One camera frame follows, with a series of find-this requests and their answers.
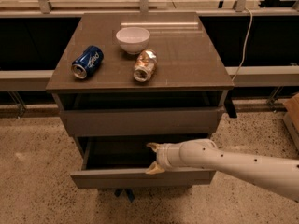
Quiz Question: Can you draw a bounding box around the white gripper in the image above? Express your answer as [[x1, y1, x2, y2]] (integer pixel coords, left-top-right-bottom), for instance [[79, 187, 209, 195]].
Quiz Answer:
[[146, 142, 182, 175]]

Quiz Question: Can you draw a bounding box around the grey drawer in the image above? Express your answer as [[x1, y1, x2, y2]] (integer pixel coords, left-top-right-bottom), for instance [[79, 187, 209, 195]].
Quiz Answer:
[[61, 108, 224, 137], [71, 134, 215, 189]]

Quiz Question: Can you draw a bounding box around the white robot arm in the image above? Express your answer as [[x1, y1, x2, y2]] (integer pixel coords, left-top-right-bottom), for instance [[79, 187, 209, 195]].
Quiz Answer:
[[146, 139, 299, 203]]

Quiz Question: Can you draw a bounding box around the grey top drawer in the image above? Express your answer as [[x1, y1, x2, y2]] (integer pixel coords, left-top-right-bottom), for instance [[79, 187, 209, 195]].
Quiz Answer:
[[61, 108, 224, 137]]

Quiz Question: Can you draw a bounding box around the grey drawer cabinet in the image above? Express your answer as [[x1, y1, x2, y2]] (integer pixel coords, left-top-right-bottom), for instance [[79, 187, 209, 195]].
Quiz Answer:
[[45, 11, 238, 161]]

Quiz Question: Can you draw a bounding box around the blue tape cross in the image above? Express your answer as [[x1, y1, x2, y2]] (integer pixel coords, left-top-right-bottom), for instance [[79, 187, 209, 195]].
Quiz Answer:
[[113, 188, 136, 203]]

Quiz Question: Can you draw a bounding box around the crumpled gold can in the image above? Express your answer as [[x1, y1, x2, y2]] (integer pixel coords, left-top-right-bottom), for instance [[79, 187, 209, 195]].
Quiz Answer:
[[133, 49, 158, 82]]

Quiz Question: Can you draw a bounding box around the blue pepsi can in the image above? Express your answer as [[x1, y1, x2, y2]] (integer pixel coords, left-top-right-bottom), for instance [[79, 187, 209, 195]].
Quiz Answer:
[[71, 46, 104, 79]]

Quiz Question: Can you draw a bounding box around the white ceramic bowl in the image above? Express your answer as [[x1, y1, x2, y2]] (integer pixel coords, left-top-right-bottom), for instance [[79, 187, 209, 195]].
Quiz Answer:
[[116, 27, 150, 54]]

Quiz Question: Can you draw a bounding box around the white cable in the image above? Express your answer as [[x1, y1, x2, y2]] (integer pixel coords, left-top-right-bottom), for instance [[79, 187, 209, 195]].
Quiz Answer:
[[231, 7, 254, 82]]

